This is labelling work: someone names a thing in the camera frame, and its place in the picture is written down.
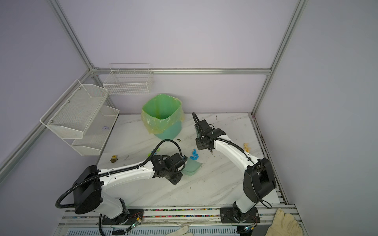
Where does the white mesh shelf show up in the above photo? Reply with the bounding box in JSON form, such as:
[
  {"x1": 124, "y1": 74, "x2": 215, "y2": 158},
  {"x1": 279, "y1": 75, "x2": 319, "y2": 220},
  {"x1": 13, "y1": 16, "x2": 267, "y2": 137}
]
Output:
[
  {"x1": 70, "y1": 105, "x2": 119, "y2": 156},
  {"x1": 40, "y1": 80, "x2": 109, "y2": 139}
]

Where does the white wire basket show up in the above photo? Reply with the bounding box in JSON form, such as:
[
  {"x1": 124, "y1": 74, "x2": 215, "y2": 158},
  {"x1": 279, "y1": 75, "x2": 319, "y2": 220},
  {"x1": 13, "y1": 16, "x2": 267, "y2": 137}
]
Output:
[{"x1": 103, "y1": 64, "x2": 154, "y2": 95}]

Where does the yellow-green bin liner bag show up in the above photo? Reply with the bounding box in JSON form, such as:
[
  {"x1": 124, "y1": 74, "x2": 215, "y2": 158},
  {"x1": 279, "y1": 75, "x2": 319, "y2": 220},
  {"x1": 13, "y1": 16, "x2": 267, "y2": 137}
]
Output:
[{"x1": 141, "y1": 94, "x2": 185, "y2": 135}]

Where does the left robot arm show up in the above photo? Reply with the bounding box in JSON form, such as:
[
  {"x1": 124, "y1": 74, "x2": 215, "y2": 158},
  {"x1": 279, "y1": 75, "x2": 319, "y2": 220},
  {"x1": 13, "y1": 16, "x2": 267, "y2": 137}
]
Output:
[{"x1": 55, "y1": 153, "x2": 188, "y2": 225}]

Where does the white glove right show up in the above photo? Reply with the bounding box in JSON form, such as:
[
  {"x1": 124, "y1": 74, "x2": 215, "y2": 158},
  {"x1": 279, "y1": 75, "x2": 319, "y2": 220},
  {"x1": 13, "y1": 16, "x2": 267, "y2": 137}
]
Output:
[{"x1": 265, "y1": 208, "x2": 304, "y2": 236}]

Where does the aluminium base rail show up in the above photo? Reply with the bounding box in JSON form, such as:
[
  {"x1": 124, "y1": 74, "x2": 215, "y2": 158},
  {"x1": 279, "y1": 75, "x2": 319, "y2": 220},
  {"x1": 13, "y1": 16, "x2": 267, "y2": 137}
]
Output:
[{"x1": 53, "y1": 205, "x2": 309, "y2": 236}]

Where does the green trash bin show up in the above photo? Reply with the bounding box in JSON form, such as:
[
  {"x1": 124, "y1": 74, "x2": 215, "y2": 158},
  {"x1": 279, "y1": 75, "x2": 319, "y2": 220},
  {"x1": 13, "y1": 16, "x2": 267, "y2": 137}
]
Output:
[{"x1": 155, "y1": 121, "x2": 182, "y2": 140}]

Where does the white mesh upper shelf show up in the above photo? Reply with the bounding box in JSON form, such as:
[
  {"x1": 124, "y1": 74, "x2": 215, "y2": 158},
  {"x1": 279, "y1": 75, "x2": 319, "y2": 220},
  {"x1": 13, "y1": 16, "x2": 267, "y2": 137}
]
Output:
[{"x1": 40, "y1": 80, "x2": 109, "y2": 139}]

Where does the white glove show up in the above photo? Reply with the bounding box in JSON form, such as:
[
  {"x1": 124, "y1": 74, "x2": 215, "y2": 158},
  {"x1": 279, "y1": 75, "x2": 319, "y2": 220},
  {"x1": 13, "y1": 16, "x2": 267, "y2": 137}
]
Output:
[
  {"x1": 265, "y1": 208, "x2": 304, "y2": 236},
  {"x1": 165, "y1": 226, "x2": 194, "y2": 236}
]

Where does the green plastic dustpan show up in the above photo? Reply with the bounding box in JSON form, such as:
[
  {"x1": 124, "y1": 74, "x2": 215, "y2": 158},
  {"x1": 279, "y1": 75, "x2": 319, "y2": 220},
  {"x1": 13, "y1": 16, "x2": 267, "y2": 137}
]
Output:
[{"x1": 182, "y1": 159, "x2": 202, "y2": 176}]

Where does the paper scrap cluster far left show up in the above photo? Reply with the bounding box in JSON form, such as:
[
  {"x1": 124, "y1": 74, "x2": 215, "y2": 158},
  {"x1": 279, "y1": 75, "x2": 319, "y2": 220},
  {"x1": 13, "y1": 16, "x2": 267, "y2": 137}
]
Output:
[{"x1": 148, "y1": 148, "x2": 160, "y2": 157}]

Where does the white mesh lower shelf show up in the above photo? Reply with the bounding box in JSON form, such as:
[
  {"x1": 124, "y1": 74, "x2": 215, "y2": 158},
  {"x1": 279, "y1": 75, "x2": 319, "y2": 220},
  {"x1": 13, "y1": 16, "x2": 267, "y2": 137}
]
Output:
[{"x1": 70, "y1": 105, "x2": 119, "y2": 156}]

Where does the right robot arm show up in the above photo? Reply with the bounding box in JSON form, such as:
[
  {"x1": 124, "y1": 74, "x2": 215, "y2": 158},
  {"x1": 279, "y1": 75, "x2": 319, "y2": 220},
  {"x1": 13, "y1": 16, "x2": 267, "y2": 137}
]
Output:
[{"x1": 192, "y1": 112, "x2": 277, "y2": 223}]

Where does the white glove centre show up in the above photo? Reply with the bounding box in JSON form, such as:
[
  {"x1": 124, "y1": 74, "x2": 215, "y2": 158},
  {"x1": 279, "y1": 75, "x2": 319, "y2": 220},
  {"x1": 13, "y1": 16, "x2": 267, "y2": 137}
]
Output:
[{"x1": 165, "y1": 226, "x2": 194, "y2": 236}]

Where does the yellow brown toy figure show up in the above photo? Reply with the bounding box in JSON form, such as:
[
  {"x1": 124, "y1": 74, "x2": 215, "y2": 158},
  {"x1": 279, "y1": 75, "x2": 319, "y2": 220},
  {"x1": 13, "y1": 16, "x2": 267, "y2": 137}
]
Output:
[{"x1": 110, "y1": 155, "x2": 118, "y2": 163}]

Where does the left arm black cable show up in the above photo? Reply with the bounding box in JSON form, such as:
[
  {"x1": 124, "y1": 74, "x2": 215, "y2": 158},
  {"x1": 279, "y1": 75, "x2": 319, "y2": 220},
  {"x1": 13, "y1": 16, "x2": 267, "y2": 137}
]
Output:
[{"x1": 55, "y1": 139, "x2": 185, "y2": 236}]

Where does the blue paper scrap cluster centre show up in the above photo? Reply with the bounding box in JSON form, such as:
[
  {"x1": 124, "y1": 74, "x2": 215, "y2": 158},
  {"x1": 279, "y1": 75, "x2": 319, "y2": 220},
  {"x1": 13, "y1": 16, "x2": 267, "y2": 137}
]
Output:
[{"x1": 190, "y1": 149, "x2": 199, "y2": 160}]

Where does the yellow toy duck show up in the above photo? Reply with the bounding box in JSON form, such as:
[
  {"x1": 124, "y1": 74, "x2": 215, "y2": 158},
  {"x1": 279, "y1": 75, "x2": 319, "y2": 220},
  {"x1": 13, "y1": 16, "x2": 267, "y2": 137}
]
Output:
[{"x1": 243, "y1": 143, "x2": 250, "y2": 153}]

